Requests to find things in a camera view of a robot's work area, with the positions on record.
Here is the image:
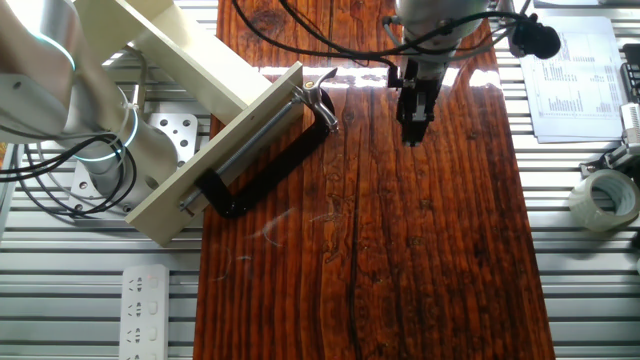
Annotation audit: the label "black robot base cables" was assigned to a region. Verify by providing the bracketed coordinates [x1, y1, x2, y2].
[0, 132, 139, 219]

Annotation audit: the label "black C-clamp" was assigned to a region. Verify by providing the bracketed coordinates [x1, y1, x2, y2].
[178, 87, 337, 220]

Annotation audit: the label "white power strip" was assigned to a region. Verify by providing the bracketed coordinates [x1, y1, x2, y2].
[118, 263, 171, 360]

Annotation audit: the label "brown wooden board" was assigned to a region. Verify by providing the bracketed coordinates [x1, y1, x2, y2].
[192, 0, 556, 360]

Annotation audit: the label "clear tape roll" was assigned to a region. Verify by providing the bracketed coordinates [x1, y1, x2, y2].
[568, 168, 640, 233]

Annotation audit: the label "printed paper sheets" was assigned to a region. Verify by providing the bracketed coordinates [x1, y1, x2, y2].
[519, 14, 629, 145]

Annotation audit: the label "black round cable connector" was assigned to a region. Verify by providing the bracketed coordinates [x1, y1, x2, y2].
[509, 13, 562, 60]

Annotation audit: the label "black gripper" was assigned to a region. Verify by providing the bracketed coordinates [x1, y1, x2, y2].
[396, 58, 445, 149]

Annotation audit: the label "beige wooden stand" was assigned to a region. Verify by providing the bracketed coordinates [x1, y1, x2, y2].
[72, 0, 305, 248]

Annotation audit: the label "small metal clip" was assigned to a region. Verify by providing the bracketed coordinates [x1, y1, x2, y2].
[579, 142, 640, 179]

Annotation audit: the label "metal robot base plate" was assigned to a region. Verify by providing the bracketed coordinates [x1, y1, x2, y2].
[67, 112, 200, 214]

